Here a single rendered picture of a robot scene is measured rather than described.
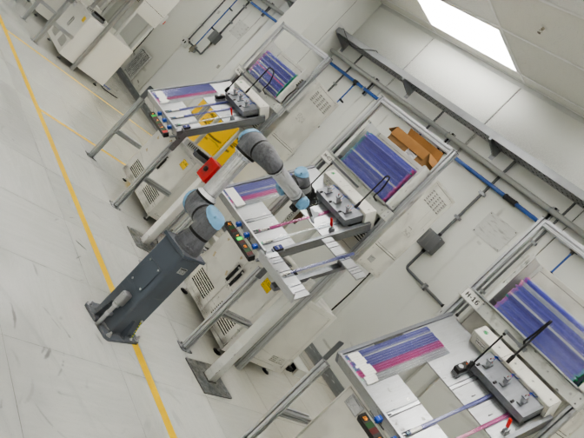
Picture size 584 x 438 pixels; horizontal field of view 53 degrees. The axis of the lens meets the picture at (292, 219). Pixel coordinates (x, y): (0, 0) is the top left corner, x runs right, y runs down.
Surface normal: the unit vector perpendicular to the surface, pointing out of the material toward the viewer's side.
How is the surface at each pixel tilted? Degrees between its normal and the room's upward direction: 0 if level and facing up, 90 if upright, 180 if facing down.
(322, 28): 90
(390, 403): 44
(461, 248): 90
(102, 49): 90
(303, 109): 90
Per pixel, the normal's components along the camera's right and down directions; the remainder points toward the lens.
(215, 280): -0.54, -0.42
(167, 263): -0.41, -0.26
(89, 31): 0.47, 0.57
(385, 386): 0.12, -0.80
